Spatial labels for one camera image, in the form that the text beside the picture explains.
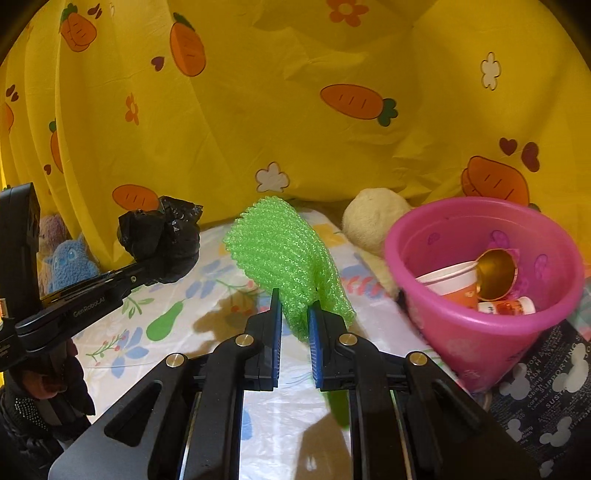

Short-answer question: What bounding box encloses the large orange apple paper cup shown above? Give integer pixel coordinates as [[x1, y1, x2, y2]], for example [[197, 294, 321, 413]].
[[417, 261, 479, 310]]

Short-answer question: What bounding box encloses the black plastic bag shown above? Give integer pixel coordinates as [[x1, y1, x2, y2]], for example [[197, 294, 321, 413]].
[[117, 196, 204, 285]]

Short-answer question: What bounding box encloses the green foam net sleeve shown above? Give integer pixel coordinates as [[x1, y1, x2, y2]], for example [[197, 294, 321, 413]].
[[223, 197, 356, 342]]

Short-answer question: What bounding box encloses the small orange white paper cup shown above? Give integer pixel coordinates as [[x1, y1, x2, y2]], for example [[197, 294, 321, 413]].
[[478, 296, 536, 316]]

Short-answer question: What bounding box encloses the operator hand with dark sleeve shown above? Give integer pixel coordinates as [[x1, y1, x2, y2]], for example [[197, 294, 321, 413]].
[[1, 340, 95, 479]]

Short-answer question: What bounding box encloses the blue fuzzy monster plush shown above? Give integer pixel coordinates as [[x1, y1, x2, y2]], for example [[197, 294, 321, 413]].
[[43, 235, 99, 294]]

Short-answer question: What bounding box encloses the purple teddy bear plush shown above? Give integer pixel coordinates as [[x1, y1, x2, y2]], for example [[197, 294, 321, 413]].
[[37, 214, 71, 297]]

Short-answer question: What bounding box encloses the pink plastic bucket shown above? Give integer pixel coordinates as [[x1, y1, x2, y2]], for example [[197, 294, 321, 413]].
[[385, 197, 584, 392]]

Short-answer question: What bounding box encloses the floral plastic bed cover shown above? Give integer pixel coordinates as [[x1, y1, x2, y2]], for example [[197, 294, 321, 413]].
[[68, 207, 463, 480]]

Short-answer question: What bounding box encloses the cream round plush toy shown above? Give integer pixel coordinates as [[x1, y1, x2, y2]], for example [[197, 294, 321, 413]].
[[342, 188, 413, 299]]

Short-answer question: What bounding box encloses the yellow carrot print curtain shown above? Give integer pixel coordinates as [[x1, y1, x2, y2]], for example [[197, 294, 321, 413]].
[[1, 1, 590, 269]]

